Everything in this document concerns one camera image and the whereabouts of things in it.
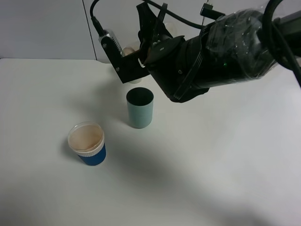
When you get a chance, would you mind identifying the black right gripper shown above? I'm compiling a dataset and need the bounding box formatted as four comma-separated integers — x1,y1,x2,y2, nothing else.
136,2,209,103

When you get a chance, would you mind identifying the clear bottle pink label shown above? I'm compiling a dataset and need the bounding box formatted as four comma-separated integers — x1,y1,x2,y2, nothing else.
122,21,178,57

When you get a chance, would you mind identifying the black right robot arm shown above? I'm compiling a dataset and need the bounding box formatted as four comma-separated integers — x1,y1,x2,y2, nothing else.
137,0,301,103

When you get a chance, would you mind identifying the teal green plastic cup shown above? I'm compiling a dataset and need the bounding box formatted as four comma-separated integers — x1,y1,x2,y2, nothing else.
126,87,154,129

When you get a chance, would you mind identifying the pale yellow plastic cup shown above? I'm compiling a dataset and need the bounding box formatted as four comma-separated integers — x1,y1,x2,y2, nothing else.
122,42,143,84

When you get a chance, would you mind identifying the blue sleeved cup clear lid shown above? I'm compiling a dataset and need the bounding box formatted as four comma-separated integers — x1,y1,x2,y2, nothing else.
67,121,106,166

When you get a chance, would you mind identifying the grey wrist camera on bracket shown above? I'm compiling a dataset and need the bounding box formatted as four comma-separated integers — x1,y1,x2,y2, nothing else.
99,30,150,83

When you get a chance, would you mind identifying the black camera cable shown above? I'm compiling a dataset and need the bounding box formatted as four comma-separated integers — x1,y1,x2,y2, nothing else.
90,0,203,36

